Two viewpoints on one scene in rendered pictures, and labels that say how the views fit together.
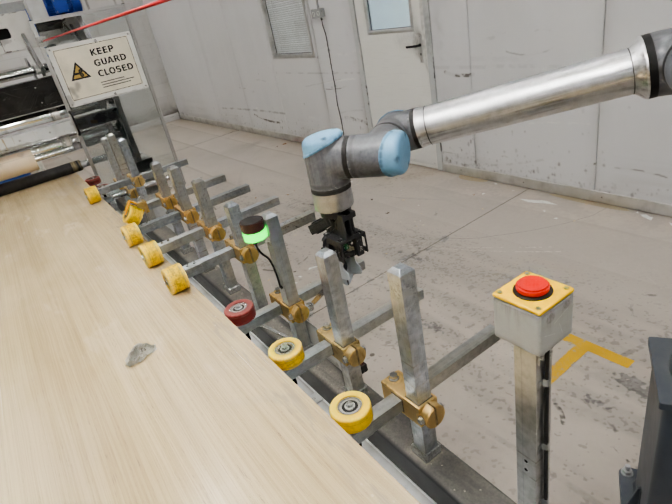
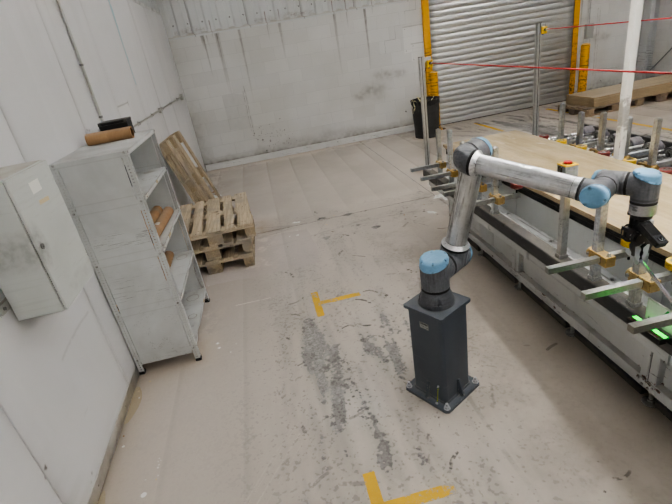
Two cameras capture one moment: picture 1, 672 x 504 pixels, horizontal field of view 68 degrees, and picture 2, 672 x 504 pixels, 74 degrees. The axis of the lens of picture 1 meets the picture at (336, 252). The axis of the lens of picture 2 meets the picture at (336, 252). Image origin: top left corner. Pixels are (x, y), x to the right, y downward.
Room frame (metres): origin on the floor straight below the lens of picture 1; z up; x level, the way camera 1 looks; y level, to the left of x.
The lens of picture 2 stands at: (2.90, -0.45, 1.93)
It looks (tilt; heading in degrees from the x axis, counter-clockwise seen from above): 25 degrees down; 205
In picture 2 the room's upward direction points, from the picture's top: 10 degrees counter-clockwise
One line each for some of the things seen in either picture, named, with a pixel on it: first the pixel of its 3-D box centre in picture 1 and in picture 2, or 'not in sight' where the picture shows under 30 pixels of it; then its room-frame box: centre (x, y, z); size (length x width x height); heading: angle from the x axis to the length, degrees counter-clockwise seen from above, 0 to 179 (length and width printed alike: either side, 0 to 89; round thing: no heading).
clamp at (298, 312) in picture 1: (288, 306); not in sight; (1.19, 0.16, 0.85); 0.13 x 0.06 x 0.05; 30
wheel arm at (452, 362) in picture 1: (428, 380); (590, 261); (0.80, -0.14, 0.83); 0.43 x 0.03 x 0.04; 120
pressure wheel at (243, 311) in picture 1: (243, 323); not in sight; (1.14, 0.28, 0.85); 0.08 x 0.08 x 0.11
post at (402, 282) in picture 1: (415, 372); (598, 237); (0.74, -0.10, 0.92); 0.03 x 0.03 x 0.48; 30
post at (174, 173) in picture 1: (192, 224); not in sight; (1.82, 0.52, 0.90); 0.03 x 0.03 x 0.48; 30
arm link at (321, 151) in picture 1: (327, 161); (644, 186); (1.04, -0.02, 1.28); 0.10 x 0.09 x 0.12; 66
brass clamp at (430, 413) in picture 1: (412, 399); (600, 256); (0.76, -0.09, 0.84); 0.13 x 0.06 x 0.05; 30
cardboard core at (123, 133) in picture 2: not in sight; (109, 136); (0.57, -3.06, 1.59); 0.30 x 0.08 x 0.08; 122
